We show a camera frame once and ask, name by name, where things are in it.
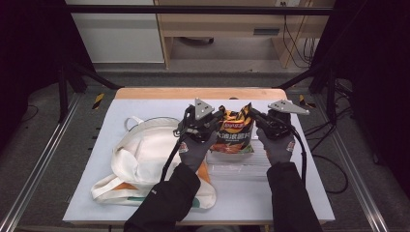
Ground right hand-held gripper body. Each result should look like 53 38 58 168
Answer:
259 99 310 141

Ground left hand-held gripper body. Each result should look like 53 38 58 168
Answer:
173 98 223 143

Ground black orange chips bag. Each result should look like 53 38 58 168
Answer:
208 101 256 156

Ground clear plastic container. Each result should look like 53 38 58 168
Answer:
205 129 276 182

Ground cream patterned tote bag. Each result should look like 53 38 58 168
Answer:
90 115 218 211

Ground person's right hand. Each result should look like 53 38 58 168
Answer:
255 127 296 167

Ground person's left hand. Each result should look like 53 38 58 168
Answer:
177 130 219 174

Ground yellow black tape marker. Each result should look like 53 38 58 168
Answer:
92 92 106 111
298 94 317 109

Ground grey label on desk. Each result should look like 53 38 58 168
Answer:
252 27 281 37

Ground wooden desk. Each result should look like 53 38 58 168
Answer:
154 0 337 70

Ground white cabinet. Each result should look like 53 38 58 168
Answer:
65 0 165 64

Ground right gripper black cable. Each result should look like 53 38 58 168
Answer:
283 122 350 195

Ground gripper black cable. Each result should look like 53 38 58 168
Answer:
160 109 190 184
283 122 350 195

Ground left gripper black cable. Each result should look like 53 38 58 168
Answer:
160 109 190 184

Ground black floor cables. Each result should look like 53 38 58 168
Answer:
304 105 355 153

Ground black frame strut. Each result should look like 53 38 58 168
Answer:
276 62 338 126
57 62 123 124

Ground hanging black cables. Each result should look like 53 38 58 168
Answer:
281 1 319 70

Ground metal floor rail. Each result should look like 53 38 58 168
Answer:
0 92 82 232
312 93 391 232

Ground black horizontal frame bar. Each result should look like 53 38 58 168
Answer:
66 4 335 16

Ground thin black floor cable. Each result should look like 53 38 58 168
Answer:
18 103 40 124

